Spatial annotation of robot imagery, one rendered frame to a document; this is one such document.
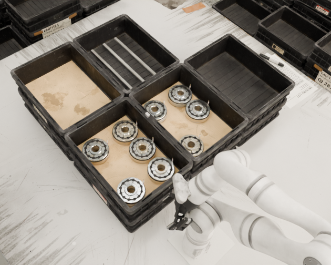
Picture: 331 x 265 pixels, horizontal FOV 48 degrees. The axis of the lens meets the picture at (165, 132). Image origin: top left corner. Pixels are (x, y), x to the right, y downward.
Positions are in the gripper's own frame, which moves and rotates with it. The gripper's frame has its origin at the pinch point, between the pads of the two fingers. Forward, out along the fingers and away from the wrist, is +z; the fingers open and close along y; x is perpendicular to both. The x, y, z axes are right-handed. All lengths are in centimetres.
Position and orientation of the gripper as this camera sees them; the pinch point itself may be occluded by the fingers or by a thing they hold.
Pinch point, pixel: (167, 214)
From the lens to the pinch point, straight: 121.5
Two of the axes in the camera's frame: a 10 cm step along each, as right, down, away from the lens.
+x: -8.3, -2.5, -5.0
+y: -1.3, -7.8, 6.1
